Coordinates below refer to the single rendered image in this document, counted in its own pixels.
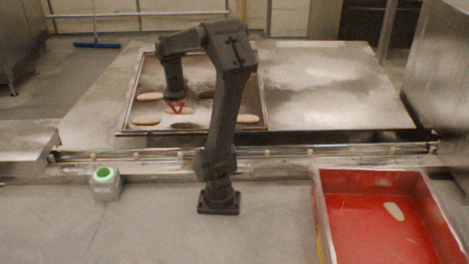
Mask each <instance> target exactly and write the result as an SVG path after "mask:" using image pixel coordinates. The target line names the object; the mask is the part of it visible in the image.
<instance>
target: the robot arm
mask: <svg viewBox="0 0 469 264"><path fill-rule="evenodd" d="M248 37H249V28H248V24H247V22H246V21H241V20H240V19H239V18H238V17H233V18H223V19H218V20H213V21H203V22H201V23H200V24H199V25H198V26H194V27H191V28H189V29H185V30H182V31H179V32H175V33H171V34H165V35H161V36H158V40H157V41H155V55H156V57H157V59H158V61H159V62H160V63H161V65H162V66H163V67H164V71H165V77H166V85H167V86H166V90H165V92H164V95H163V99H164V100H165V103H166V104H167V106H168V107H169V108H170V109H171V110H172V111H173V112H174V113H175V115H180V113H181V111H182V108H183V107H184V105H185V102H186V97H187V94H188V91H189V86H188V79H186V78H184V75H183V69H182V58H181V57H184V56H187V52H193V51H205V52H206V54H207V55H208V57H209V59H210V61H211V62H212V64H213V65H214V66H215V70H216V85H215V94H214V100H213V110H212V116H211V121H210V131H209V136H208V139H207V142H206V144H205V145H204V149H203V150H200V151H197V152H196V155H194V156H193V168H194V171H195V173H196V176H197V178H198V180H199V182H200V183H204V182H206V187H205V188H203V189H202V190H201V191H200V195H199V201H198V204H197V207H196V208H197V213H199V214H210V215H224V216H238V215H239V214H240V200H241V191H235V190H234V188H232V183H231V180H230V179H229V175H231V174H233V173H234V172H236V171H237V159H236V157H237V150H236V148H235V146H234V145H233V143H232V140H233V136H234V133H235V127H236V124H237V118H238V114H239V110H240V104H241V100H242V97H243V91H244V89H245V85H246V83H247V81H248V80H249V78H250V76H251V73H255V72H256V70H257V68H258V62H257V60H256V57H255V55H254V52H253V49H252V47H251V44H250V42H249V40H248ZM172 103H175V104H176V106H177V107H179V110H178V111H176V109H175V108H174V107H173V105H172Z"/></svg>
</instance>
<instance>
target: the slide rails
mask: <svg viewBox="0 0 469 264"><path fill-rule="evenodd" d="M395 148H396V150H395V152H418V151H429V149H430V147H395ZM354 151H355V152H354V153H385V152H390V151H391V147H384V148H372V149H354ZM307 153H308V150H269V155H307ZM318 154H350V149H337V150H312V155H318ZM90 155H91V154H58V155H53V156H54V158H55V159H79V158H91V157H90ZM95 155H96V158H104V159H112V158H134V153H127V154H95ZM194 155H196V153H182V157H193V156H194ZM250 155H265V151H237V156H250ZM392 155H436V153H425V154H392ZM361 156H384V155H360V156H326V157H292V158H352V157H361ZM139 158H177V153H139ZM250 159H284V158H237V160H250ZM192 160H193V159H190V160H155V161H192ZM81 162H110V163H113V162H148V161H56V162H48V163H81Z"/></svg>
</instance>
